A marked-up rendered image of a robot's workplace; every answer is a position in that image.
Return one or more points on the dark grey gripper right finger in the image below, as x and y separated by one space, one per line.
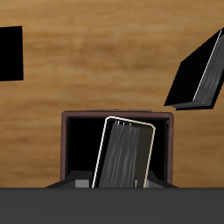
154 182

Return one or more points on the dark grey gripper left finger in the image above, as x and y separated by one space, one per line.
79 181

